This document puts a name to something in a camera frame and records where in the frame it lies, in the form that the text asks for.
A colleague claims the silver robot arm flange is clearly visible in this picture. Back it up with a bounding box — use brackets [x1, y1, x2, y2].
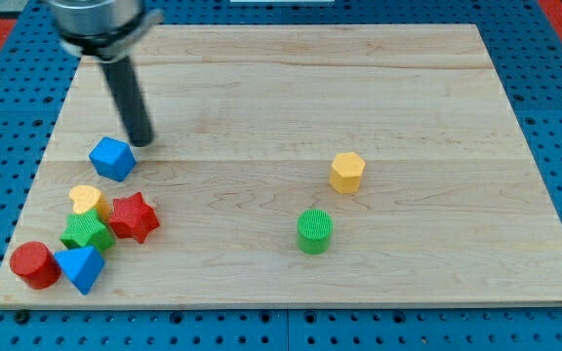
[44, 0, 164, 63]

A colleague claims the yellow hexagon block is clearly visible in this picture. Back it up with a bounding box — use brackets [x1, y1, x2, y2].
[329, 152, 366, 194]

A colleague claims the red star block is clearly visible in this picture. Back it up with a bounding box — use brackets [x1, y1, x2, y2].
[108, 192, 160, 244]

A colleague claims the green star block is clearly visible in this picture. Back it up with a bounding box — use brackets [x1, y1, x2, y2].
[60, 209, 115, 253]

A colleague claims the wooden board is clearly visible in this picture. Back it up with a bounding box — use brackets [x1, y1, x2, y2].
[0, 24, 562, 310]

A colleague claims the green cylinder block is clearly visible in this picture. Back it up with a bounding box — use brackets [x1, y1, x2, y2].
[297, 209, 334, 254]

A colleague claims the blue cube block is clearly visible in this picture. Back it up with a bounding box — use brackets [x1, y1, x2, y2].
[89, 136, 137, 181]

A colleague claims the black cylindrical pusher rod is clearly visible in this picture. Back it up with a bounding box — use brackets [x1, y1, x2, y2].
[100, 57, 154, 147]

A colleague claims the yellow heart block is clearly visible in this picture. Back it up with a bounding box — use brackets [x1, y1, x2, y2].
[68, 185, 111, 220]

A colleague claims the blue triangle block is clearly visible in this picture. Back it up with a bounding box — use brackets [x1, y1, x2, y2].
[54, 246, 104, 295]

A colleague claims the red cylinder block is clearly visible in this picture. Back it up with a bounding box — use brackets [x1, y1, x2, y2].
[9, 241, 61, 290]

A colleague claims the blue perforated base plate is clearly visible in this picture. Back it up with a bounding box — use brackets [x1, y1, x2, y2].
[0, 1, 562, 350]

